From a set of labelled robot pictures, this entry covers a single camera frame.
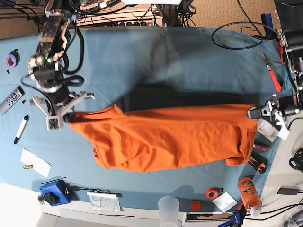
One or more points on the purple tape roll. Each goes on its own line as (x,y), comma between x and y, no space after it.
(13,59)

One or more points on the white paper card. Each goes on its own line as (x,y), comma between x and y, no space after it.
(39,165)

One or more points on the orange t-shirt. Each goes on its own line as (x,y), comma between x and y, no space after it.
(168,138)

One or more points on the small pink glue tube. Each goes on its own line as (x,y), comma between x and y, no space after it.
(261,147)

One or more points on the blue clamp bottom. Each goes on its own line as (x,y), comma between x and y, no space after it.
(237,218)

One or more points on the blue box with knob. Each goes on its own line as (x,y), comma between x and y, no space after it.
(56,193)

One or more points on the white folded booklet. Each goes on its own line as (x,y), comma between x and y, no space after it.
(104,202)

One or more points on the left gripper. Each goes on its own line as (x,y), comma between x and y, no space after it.
(284,106)

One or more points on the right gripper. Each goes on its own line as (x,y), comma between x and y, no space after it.
(59,103)

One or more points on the orange black clamp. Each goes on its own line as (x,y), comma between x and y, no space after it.
(283,55)

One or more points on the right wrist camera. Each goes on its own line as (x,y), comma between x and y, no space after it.
(54,123)

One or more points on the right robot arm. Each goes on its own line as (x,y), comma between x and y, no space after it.
(48,69)

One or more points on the blue clamp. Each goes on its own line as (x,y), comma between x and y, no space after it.
(266,19)
(237,218)

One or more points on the grey remote control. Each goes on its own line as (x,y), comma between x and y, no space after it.
(8,102)

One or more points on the black cable tie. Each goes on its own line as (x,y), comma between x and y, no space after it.
(53,180)

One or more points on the blue clamp top right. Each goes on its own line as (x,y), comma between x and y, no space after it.
(266,19)

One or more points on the clear plastic bit case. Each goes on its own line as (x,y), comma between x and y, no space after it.
(267,130)

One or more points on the translucent plastic cup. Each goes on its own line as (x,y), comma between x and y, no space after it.
(168,211)

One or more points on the blue table cloth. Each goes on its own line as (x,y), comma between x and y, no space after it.
(142,60)

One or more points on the orange drink bottle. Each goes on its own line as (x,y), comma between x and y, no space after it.
(249,195)

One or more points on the orange black utility knife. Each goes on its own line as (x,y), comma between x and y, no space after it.
(258,163)

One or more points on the white square note pad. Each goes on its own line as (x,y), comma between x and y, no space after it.
(225,202)

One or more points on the white marker pen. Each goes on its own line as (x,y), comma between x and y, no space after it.
(21,129)

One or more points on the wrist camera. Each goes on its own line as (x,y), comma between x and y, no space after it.
(284,132)
(54,123)

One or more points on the orange handled screwdriver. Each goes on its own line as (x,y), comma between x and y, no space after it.
(275,81)

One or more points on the black power strip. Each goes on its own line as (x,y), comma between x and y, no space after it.
(144,23)

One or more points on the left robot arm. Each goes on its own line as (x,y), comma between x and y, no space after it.
(290,14)

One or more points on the small yellow battery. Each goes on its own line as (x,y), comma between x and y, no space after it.
(28,167)

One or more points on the red tape roll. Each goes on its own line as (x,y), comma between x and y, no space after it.
(212,193)

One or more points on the small red block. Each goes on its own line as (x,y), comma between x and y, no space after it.
(195,205)

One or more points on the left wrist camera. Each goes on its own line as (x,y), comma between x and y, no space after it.
(284,132)

